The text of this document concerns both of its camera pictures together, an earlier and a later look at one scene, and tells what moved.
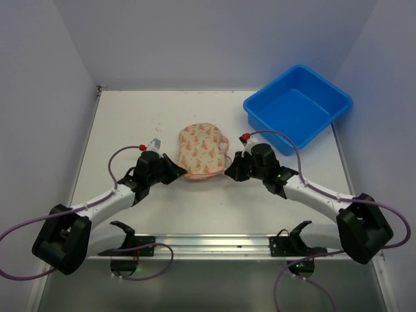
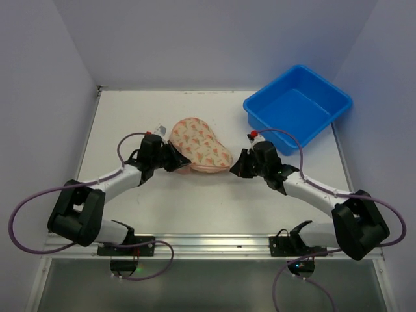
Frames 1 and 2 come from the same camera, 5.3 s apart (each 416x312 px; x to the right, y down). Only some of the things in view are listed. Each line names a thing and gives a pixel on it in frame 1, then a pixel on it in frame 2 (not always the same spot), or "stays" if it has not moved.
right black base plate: (294, 246) stays
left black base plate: (133, 246) stays
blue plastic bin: (299, 103) stays
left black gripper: (166, 168) → (171, 156)
